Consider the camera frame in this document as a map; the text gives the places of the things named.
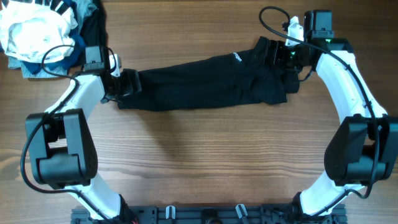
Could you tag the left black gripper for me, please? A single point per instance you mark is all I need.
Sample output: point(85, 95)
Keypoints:
point(129, 86)

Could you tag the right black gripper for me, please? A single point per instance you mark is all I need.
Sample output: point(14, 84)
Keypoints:
point(278, 57)

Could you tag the black t-shirt with logo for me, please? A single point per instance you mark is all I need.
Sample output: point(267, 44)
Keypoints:
point(238, 78)

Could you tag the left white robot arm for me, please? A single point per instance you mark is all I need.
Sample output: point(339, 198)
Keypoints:
point(59, 155)

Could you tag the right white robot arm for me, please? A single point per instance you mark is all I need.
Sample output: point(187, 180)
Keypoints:
point(363, 149)

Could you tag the black garment on pile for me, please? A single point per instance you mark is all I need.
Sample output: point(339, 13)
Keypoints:
point(91, 19)

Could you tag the grey garment on pile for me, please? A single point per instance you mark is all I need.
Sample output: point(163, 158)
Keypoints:
point(43, 71)

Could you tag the dark blue garment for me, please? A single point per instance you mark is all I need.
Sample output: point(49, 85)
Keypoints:
point(65, 59)

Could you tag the black white striped garment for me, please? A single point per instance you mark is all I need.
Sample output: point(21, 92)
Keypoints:
point(58, 6)

